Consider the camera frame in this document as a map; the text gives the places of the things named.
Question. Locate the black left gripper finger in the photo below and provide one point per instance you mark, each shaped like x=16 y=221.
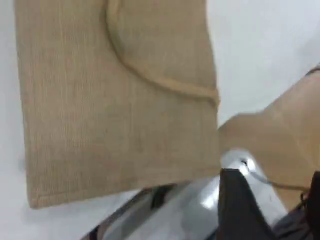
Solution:
x=237 y=207
x=315 y=187

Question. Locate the brown jute tote bag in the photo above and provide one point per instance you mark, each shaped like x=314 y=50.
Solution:
x=100 y=112

